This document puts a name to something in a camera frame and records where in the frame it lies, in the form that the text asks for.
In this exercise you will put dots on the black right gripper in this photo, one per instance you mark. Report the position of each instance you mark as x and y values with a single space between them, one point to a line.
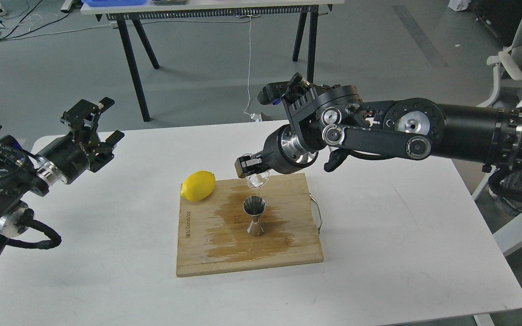
282 152

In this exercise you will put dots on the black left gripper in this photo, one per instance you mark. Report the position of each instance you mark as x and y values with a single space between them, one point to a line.
82 149

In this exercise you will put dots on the small clear glass cup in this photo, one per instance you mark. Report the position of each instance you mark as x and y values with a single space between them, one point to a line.
257 180

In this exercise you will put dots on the steel double jigger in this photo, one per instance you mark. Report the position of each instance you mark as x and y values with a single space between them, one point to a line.
254 206

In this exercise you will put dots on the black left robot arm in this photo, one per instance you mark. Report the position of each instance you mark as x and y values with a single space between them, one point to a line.
21 172

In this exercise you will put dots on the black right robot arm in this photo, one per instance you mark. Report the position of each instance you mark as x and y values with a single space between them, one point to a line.
320 116

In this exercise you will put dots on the yellow lemon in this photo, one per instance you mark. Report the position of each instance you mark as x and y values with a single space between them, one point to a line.
198 186

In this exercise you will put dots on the bamboo cutting board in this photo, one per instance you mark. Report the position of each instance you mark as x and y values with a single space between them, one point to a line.
213 233

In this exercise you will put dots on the blue plastic tray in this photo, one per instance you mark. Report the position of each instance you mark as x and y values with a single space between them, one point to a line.
113 3

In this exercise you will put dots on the background white table black legs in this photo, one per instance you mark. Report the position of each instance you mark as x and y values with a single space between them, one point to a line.
210 52

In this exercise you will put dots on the grey white office chair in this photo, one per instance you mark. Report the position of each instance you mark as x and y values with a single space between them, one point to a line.
514 68

